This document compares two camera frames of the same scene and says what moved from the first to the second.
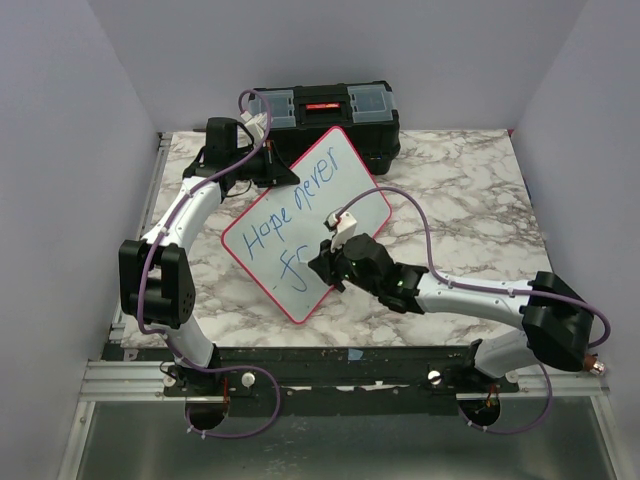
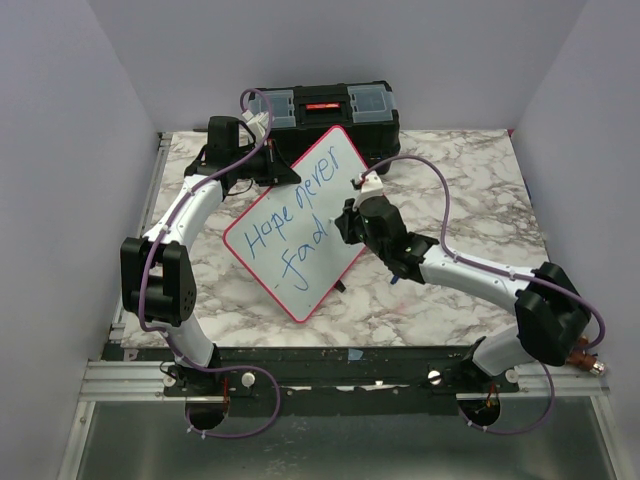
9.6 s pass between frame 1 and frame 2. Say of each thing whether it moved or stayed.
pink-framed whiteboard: stayed
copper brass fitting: stayed
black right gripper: moved
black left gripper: stayed
